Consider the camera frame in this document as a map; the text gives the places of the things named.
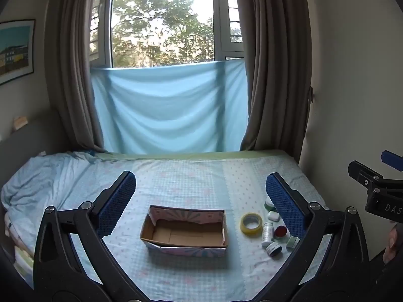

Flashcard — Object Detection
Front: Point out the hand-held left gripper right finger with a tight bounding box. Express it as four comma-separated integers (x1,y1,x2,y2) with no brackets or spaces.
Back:
261,172,369,293

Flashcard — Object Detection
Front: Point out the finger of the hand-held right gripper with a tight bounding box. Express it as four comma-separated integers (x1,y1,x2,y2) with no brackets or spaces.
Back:
381,150,403,172
348,160,383,192

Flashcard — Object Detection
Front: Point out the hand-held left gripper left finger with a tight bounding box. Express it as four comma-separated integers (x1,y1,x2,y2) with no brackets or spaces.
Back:
33,171,139,293

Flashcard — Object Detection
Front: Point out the white pill bottle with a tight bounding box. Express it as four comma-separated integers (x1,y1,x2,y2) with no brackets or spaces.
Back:
261,222,274,247

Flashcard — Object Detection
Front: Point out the clear yellowish tape roll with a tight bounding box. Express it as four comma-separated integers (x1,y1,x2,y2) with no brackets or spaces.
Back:
240,213,263,236

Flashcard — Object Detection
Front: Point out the small white jar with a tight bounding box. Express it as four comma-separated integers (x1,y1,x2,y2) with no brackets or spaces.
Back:
266,242,283,257

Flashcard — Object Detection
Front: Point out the cardboard box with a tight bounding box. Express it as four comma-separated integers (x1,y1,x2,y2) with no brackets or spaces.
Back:
139,205,229,257

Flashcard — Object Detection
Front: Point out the person's right hand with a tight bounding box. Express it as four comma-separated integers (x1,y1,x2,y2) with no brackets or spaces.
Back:
382,225,403,265

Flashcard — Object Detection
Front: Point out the light blue duvet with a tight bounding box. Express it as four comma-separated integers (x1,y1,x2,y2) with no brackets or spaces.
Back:
0,152,108,227

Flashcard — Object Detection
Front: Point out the person's dark clothing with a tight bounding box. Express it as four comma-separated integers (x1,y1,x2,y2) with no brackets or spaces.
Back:
368,252,403,302

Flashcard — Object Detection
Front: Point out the folded cloth stack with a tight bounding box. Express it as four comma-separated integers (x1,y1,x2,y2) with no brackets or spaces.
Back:
4,212,36,282

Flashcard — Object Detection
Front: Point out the light blue hanging cloth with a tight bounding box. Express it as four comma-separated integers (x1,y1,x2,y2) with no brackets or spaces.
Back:
91,59,250,155

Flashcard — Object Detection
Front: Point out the brown curtain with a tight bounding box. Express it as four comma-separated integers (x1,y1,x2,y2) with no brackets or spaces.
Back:
43,0,115,154
232,0,313,152

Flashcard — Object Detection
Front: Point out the window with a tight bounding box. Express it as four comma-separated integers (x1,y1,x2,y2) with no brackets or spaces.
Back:
90,0,245,69

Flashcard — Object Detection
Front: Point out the framed wall picture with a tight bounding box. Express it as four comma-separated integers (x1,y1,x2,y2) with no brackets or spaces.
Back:
0,19,36,85

